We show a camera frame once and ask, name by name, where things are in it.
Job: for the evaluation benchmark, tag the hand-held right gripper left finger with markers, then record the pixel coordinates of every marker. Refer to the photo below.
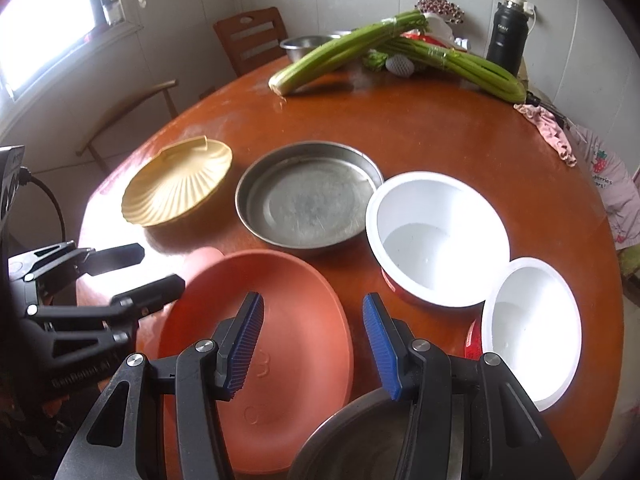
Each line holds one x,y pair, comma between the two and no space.
245,345

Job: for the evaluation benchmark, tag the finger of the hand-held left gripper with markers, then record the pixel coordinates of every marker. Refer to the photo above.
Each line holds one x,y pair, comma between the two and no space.
122,255
160,287

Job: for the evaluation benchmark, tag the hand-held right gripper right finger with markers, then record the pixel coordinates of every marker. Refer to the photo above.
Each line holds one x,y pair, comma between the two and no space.
382,345

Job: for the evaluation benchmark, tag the orange plastic plate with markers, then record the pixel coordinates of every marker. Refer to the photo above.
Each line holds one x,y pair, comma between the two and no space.
295,320

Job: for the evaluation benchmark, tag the yellow shell-shaped plate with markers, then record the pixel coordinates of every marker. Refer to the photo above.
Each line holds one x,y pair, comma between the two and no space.
175,185

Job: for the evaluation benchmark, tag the large steel bowl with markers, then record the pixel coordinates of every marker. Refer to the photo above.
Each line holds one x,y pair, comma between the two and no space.
340,440

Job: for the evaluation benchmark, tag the round metal plate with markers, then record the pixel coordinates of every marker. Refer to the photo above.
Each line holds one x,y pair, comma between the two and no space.
305,200

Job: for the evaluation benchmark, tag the red white paper bowl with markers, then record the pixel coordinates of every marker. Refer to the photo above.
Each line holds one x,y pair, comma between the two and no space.
440,220
530,320

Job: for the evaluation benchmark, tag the wooden armchair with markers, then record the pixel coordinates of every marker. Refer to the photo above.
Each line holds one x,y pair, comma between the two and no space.
150,92

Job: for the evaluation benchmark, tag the wooden chair back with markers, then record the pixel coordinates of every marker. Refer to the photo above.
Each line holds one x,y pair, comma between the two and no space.
250,35

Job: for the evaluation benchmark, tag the window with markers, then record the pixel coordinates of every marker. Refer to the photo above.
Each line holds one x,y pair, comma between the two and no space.
50,10

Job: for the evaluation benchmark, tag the pink frilly cloth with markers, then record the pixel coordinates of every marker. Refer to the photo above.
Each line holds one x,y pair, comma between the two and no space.
550,130

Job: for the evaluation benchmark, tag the small steel bowl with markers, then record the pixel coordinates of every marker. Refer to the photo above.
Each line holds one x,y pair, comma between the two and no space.
300,45

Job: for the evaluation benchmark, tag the pink child jacket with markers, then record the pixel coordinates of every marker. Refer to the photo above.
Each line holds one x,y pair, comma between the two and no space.
610,185

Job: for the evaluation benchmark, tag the white foam net sleeve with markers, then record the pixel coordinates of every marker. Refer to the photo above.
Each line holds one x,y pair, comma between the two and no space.
400,66

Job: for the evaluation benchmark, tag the celery bunch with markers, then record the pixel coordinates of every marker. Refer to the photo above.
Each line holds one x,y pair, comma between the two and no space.
465,65
325,57

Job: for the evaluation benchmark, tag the green leafy vegetable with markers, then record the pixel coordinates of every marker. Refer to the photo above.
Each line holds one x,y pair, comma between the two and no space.
375,61

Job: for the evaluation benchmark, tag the red plastic bag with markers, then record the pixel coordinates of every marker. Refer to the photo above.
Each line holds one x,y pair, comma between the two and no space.
417,37

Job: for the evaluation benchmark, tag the white plastic bag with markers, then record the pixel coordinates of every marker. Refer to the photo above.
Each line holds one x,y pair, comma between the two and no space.
442,27

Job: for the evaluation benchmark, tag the black thermos bottle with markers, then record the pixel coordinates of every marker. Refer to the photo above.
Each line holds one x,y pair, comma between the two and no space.
505,40

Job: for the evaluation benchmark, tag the speckled bouquet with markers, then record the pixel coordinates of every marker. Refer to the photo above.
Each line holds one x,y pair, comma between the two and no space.
440,9

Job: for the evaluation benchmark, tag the white wall outlet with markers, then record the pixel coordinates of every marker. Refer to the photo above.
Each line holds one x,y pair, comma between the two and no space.
530,9

